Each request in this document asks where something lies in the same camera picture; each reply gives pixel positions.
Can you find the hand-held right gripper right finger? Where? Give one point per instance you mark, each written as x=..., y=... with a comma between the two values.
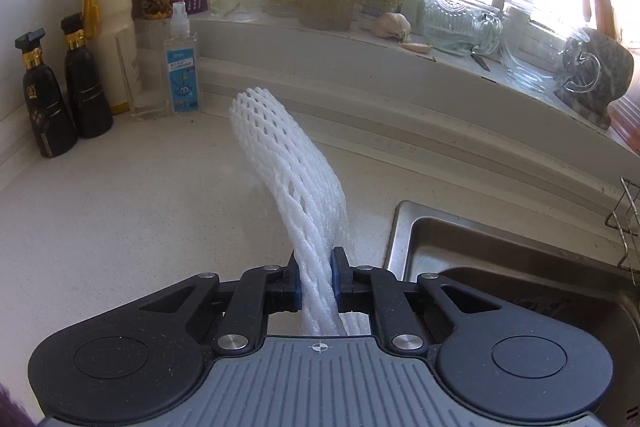
x=338, y=279

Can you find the garlic bulb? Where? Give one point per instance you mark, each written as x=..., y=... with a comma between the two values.
x=392, y=26

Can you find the white bottle with yellow cap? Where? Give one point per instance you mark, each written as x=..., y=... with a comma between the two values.
x=112, y=32

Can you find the clear glass teapot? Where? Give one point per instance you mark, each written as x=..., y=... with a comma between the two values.
x=537, y=47

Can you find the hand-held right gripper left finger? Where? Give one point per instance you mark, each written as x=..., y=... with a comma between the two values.
x=295, y=279

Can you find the stainless steel sink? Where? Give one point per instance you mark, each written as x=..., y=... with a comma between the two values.
x=500, y=237

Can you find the white foam fruit net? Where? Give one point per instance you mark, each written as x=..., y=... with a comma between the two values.
x=280, y=147

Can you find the small black knife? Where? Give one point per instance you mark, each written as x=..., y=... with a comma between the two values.
x=480, y=62

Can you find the clear rectangular glass container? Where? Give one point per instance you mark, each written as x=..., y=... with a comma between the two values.
x=145, y=77

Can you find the clear spray bottle blue label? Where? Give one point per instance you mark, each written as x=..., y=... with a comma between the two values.
x=184, y=72

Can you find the black bottle with gold cap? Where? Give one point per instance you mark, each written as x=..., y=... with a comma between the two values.
x=87, y=92
x=45, y=107

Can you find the garlic clove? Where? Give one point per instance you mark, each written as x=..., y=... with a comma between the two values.
x=416, y=47

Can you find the grey mottled stone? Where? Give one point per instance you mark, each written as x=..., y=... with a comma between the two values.
x=607, y=72

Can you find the glass jar lying down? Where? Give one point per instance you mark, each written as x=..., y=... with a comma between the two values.
x=457, y=24

